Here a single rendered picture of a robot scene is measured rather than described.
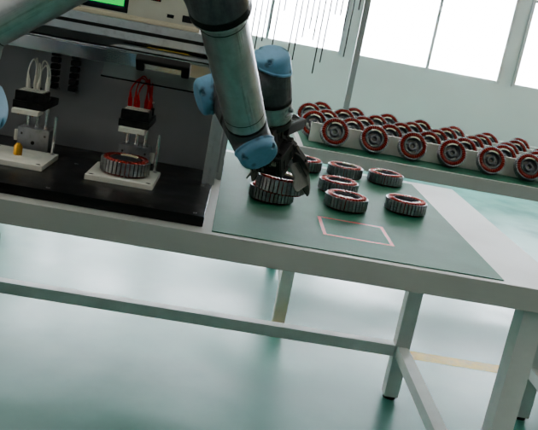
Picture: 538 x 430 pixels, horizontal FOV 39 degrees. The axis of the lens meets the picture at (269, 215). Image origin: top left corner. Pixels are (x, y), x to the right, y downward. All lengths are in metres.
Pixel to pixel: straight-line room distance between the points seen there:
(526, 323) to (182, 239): 0.75
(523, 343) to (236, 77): 0.87
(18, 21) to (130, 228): 0.50
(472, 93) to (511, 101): 0.43
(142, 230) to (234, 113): 0.35
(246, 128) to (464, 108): 7.21
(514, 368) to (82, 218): 0.96
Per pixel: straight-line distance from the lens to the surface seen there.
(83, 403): 2.38
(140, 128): 1.80
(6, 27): 1.23
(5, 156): 1.79
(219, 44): 1.19
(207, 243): 1.53
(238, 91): 1.27
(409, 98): 8.34
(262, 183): 1.68
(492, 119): 8.59
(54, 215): 1.56
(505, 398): 1.79
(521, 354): 1.75
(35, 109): 1.85
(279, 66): 1.48
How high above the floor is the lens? 1.17
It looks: 14 degrees down
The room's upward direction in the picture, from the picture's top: 11 degrees clockwise
